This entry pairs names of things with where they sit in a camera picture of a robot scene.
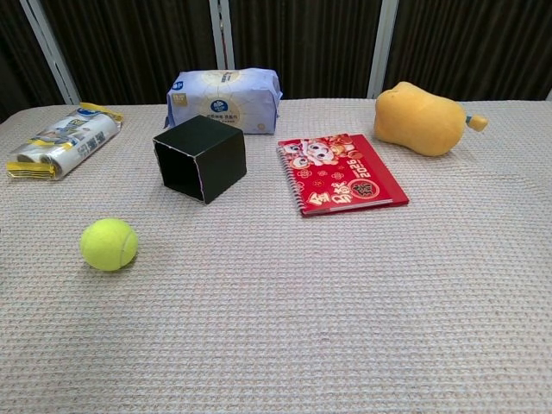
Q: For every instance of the yellow tennis ball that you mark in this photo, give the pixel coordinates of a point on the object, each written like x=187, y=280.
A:
x=108, y=243

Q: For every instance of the black open cardboard box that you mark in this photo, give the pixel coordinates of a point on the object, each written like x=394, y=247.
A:
x=220, y=161

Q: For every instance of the red spiral 2026 notebook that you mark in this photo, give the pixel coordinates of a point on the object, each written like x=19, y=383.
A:
x=340, y=177

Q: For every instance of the beige woven tablecloth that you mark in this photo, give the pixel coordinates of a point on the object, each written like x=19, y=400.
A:
x=302, y=302

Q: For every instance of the blue tissue paper pack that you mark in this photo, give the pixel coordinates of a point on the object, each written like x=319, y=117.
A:
x=224, y=92

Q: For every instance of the yellow plush toy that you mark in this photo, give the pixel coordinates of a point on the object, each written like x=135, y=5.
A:
x=418, y=121

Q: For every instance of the black corrugated partition panel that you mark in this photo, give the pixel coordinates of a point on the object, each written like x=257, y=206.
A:
x=129, y=47
x=474, y=43
x=306, y=43
x=17, y=52

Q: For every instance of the white yellow trash bag pack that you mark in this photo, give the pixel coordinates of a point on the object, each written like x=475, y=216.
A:
x=69, y=140

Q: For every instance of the grey metal partition post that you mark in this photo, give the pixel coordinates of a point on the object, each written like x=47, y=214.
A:
x=223, y=34
x=52, y=52
x=381, y=47

